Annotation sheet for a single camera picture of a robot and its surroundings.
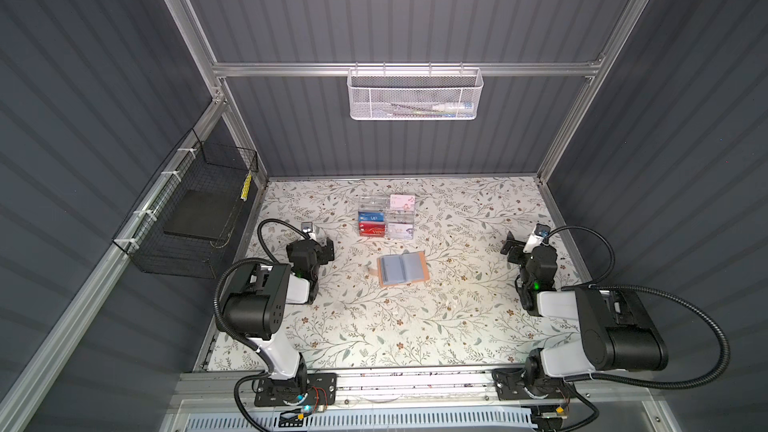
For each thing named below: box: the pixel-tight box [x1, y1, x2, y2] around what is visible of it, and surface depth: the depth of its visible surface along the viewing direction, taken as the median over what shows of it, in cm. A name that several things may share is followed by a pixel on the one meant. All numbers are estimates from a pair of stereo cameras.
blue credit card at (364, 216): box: [358, 211, 385, 222], surface depth 104 cm
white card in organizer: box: [387, 223, 413, 240], surface depth 104 cm
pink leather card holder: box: [377, 249, 430, 287], surface depth 96 cm
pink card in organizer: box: [390, 194, 415, 212], surface depth 104 cm
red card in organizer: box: [359, 222, 385, 237], surface depth 104 cm
